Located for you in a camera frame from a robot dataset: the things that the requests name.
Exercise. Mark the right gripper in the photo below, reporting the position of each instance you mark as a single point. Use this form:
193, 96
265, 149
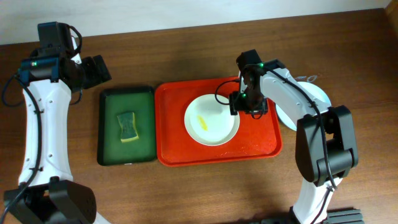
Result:
249, 106

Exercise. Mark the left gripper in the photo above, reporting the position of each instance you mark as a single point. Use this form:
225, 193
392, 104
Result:
100, 68

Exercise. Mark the cream white plate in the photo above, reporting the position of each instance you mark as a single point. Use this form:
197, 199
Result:
209, 122

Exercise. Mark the yellow green sponge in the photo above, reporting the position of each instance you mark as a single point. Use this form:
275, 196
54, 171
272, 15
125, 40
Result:
127, 122

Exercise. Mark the light blue plate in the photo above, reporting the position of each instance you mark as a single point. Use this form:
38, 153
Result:
311, 88

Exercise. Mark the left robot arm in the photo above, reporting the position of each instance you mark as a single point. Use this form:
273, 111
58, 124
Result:
46, 191

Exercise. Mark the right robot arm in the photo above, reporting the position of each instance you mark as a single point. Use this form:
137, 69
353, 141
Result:
326, 148

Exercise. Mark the red plastic tray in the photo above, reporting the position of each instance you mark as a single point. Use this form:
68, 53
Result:
255, 139

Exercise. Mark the dark green tray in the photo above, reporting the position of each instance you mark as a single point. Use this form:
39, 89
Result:
113, 147

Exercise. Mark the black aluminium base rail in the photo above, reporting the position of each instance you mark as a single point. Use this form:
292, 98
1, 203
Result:
345, 216

